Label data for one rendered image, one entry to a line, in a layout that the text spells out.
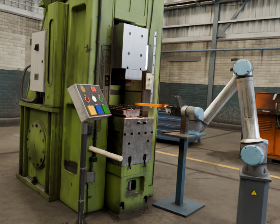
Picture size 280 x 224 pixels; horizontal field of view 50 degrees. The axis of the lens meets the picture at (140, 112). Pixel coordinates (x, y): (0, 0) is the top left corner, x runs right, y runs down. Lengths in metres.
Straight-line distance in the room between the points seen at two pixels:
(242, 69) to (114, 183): 1.56
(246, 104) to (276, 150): 3.69
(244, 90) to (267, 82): 7.83
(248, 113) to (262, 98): 3.66
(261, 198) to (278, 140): 3.44
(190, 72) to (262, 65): 2.49
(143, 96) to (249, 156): 1.36
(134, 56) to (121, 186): 1.21
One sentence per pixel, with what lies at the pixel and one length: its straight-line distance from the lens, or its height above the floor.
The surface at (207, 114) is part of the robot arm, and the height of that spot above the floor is 1.03.
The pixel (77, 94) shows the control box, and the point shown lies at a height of 1.12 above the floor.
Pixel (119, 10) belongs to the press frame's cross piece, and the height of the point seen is 1.90.
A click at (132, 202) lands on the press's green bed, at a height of 0.09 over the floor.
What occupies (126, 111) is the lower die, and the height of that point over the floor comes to 0.97.
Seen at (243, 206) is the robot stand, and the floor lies 0.37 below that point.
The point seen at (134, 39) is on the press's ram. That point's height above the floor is 1.64.
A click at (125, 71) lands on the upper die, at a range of 2.76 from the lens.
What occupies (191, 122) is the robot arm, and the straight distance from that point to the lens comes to 2.30.
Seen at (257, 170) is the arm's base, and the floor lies 0.65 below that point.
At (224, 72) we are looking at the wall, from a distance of 10.47.
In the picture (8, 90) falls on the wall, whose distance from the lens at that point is 8.73.
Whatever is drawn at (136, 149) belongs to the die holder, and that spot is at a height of 0.62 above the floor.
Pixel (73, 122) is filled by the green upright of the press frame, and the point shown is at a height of 0.82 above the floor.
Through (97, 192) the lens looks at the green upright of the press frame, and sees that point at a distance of 2.96.
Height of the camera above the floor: 1.20
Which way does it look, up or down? 5 degrees down
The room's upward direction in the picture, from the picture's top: 3 degrees clockwise
